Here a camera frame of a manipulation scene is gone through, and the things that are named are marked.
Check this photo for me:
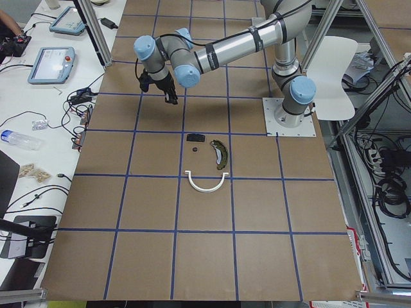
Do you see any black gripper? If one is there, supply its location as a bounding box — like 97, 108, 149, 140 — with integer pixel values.
155, 74, 178, 105

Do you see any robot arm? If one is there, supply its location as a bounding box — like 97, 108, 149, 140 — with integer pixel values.
134, 1, 317, 128

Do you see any dark grey brake pad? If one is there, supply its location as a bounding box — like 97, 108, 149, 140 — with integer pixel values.
186, 133, 206, 142

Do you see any olive curved brake shoe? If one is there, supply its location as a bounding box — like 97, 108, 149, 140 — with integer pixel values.
210, 139, 229, 170

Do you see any black power adapter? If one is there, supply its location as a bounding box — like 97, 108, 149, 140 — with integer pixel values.
100, 17, 118, 30

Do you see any white curved plastic clamp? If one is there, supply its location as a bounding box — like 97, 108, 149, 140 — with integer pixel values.
184, 170, 231, 194

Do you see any white round plate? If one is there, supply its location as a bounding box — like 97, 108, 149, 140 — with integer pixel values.
91, 0, 110, 6

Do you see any near blue teach pendant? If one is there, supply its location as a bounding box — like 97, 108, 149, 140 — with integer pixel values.
28, 47, 76, 85

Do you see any blue teach pendant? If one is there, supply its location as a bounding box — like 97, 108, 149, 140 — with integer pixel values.
49, 6, 85, 36
28, 47, 76, 85

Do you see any far blue teach pendant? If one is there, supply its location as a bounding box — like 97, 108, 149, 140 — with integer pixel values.
49, 6, 85, 36

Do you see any white plastic chair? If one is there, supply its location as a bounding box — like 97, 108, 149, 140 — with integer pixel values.
307, 36, 358, 121

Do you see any clear plastic water bottle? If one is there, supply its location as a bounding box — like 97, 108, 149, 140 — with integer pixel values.
1, 130, 42, 151

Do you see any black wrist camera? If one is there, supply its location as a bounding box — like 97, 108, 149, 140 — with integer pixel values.
138, 69, 153, 93

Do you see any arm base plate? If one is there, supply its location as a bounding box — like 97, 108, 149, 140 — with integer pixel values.
263, 98, 316, 137

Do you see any aluminium frame post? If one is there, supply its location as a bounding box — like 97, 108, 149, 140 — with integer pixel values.
73, 0, 112, 67

